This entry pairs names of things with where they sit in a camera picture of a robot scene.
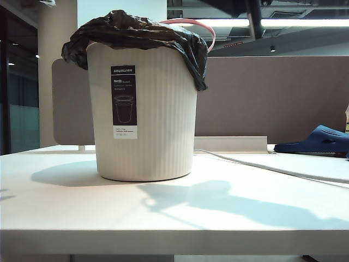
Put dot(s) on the black plastic garbage bag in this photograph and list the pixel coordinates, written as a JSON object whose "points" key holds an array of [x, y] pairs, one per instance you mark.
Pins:
{"points": [[136, 32]]}

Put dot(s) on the white divider bracket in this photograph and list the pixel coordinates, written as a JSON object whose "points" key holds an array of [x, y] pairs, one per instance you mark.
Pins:
{"points": [[82, 148]]}

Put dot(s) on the brown fabric partition panel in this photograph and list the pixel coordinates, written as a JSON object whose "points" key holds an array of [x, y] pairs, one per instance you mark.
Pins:
{"points": [[272, 95]]}

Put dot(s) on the dark blue slipper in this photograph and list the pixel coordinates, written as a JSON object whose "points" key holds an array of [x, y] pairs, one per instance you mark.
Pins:
{"points": [[321, 139]]}

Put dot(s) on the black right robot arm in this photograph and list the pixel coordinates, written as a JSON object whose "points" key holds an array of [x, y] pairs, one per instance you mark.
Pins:
{"points": [[255, 16]]}

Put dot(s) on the red ceiling sign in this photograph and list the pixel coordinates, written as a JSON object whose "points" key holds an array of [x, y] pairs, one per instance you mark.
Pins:
{"points": [[233, 44]]}

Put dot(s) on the yellow printed package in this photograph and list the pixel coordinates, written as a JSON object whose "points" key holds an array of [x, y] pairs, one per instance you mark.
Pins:
{"points": [[347, 120]]}

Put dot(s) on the grey rounded desk divider panel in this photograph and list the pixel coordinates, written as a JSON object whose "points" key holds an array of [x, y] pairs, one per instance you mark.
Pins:
{"points": [[71, 109]]}

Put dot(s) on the cream ribbed plastic trash can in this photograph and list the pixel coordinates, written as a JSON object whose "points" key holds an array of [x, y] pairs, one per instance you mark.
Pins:
{"points": [[163, 122]]}

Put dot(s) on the round white column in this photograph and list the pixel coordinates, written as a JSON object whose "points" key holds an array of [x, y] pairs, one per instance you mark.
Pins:
{"points": [[57, 32]]}

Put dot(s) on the long ceiling light strip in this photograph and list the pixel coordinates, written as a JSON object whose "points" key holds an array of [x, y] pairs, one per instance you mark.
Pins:
{"points": [[300, 22]]}

